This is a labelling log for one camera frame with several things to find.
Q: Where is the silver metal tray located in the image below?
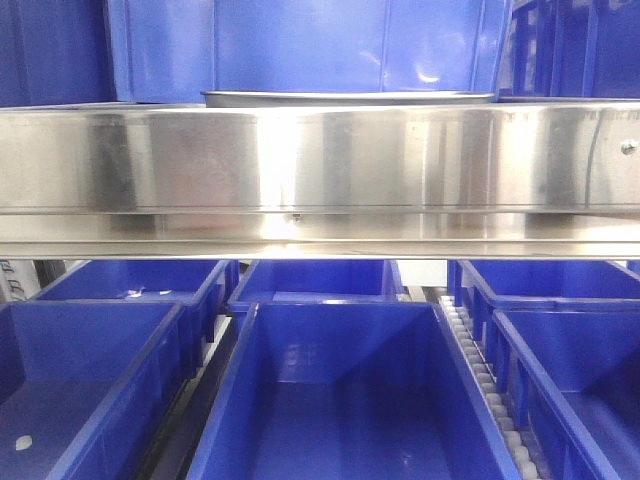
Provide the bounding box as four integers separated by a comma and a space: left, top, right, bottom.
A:
201, 90, 497, 108

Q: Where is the blue bin rear middle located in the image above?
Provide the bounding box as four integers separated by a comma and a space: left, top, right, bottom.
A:
228, 259, 404, 313

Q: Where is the blue bin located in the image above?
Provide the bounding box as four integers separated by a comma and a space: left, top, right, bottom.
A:
188, 303, 519, 479
34, 260, 239, 343
228, 259, 404, 313
492, 311, 639, 479
447, 260, 639, 344
1, 301, 184, 479

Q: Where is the blue bin rear left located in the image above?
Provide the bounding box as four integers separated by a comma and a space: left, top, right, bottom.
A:
34, 260, 239, 343

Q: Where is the blue bin lower middle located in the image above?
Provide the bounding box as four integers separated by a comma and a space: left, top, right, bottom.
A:
188, 303, 519, 479

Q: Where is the blue bin rear right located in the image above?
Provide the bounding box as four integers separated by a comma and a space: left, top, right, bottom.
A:
447, 260, 639, 344

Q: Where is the large blue crate upper middle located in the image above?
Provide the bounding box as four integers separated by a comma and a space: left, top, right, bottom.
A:
106, 1, 512, 103

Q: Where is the blue bin lower left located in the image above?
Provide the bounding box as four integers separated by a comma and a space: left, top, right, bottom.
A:
1, 301, 184, 479

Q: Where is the blue bin lower right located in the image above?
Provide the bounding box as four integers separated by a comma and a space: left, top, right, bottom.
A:
492, 311, 639, 479

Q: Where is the white roller conveyor track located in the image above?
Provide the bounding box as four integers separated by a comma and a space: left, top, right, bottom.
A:
438, 295, 541, 479

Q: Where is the blue crate upper left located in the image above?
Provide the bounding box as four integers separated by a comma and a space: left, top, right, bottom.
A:
1, 1, 115, 107

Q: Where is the blue crate upper right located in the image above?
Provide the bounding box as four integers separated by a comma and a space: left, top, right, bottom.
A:
497, 0, 639, 98

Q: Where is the stainless steel shelf front rail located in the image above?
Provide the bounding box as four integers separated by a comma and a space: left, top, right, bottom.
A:
1, 100, 639, 259

